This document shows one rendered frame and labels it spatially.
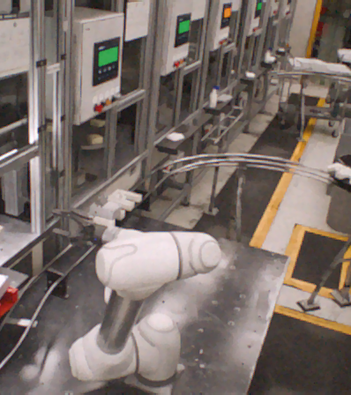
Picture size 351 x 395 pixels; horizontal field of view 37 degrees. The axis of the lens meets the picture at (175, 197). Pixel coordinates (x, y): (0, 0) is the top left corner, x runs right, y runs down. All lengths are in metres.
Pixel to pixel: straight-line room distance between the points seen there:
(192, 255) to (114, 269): 0.20
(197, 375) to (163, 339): 0.30
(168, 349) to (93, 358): 0.27
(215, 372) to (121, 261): 0.94
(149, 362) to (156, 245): 0.66
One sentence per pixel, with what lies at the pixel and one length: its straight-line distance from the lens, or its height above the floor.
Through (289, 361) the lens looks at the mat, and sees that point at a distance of 3.26.
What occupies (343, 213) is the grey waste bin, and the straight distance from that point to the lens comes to 4.71.
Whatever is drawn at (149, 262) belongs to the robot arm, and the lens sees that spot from 1.30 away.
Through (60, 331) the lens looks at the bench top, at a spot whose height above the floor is 0.68.
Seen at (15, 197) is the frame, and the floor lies 1.02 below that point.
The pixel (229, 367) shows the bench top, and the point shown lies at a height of 0.68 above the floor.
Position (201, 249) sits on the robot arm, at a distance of 1.32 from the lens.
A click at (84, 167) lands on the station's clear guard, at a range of 2.67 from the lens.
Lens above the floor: 2.15
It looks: 26 degrees down
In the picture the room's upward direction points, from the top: 7 degrees clockwise
